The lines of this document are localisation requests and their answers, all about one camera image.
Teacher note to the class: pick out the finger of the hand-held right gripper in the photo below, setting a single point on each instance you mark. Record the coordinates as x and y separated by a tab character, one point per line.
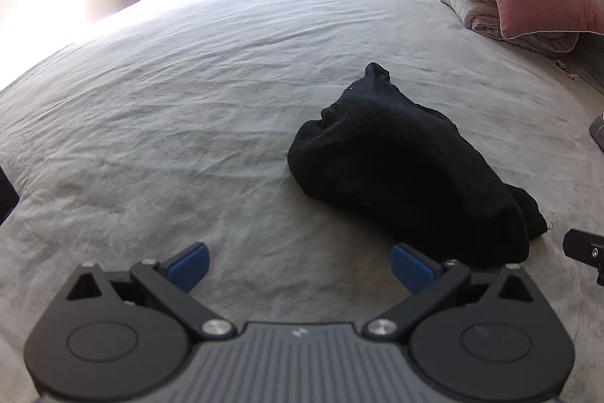
583	245

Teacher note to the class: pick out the small beige trinket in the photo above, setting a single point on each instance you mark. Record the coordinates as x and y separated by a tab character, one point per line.
566	71

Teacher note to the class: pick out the bed with grey sheet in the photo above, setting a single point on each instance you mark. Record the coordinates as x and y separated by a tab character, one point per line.
165	101

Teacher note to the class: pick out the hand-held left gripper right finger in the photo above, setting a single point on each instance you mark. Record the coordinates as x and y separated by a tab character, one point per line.
410	266

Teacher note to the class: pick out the dark cloth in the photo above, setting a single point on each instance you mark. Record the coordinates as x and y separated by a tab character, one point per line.
7	195

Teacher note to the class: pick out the folded grey garment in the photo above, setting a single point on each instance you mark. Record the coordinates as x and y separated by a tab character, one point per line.
597	127

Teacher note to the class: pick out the black shirt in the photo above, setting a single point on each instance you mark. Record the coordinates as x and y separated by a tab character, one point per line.
401	157

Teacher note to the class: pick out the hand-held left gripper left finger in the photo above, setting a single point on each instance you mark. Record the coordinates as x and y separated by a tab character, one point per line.
188	266

